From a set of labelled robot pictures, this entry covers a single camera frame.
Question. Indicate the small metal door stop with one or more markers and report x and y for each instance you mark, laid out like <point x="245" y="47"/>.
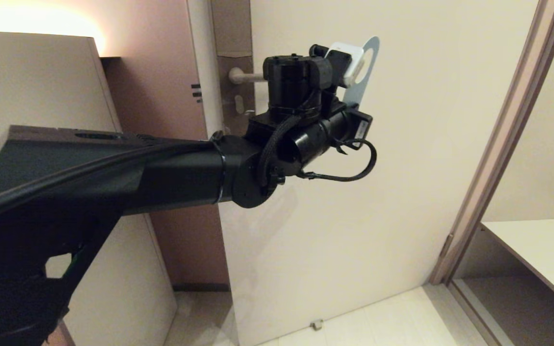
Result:
<point x="316" y="325"/>

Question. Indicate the dark baseboard strip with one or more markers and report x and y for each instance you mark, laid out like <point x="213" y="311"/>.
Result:
<point x="200" y="288"/>

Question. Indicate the cream door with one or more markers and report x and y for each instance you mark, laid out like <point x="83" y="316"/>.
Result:
<point x="354" y="240"/>

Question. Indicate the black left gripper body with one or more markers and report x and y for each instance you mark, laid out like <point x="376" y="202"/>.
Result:
<point x="325" y="137"/>

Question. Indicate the black left camera bracket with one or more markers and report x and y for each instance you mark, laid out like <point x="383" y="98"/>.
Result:
<point x="337" y="65"/>

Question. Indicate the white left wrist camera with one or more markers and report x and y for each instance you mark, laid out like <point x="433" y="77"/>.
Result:
<point x="357" y="62"/>

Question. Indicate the brown metal lock plate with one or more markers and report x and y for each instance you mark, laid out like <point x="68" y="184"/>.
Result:
<point x="231" y="29"/>

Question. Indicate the white shelf board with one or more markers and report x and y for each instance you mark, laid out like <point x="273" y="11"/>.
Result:
<point x="546" y="254"/>

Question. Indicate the blue do-not-disturb door hanger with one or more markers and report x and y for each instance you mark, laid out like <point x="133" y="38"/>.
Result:
<point x="354" y="98"/>

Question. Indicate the beige partition panel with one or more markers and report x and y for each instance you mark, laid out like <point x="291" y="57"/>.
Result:
<point x="41" y="81"/>

